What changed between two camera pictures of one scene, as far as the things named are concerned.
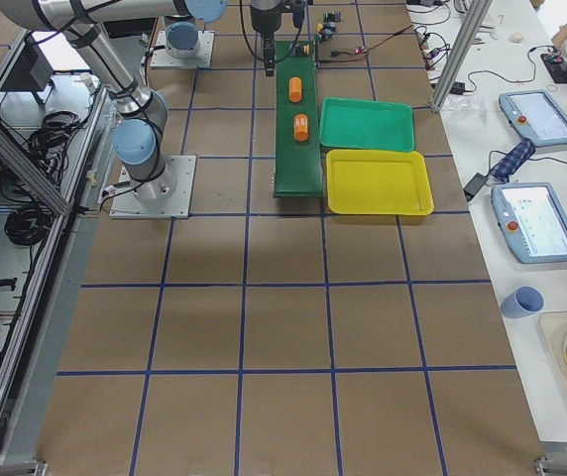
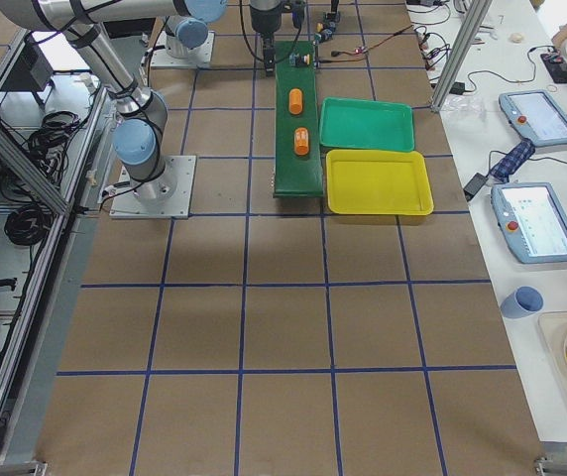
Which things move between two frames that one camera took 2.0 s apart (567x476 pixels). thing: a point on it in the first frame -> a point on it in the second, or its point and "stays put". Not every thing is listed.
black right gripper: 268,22 stays put
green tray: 367,124 stays put
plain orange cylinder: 295,89 -> 295,101
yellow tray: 385,182 stays put
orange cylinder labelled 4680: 300,127 -> 301,141
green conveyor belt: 297,146 stays put
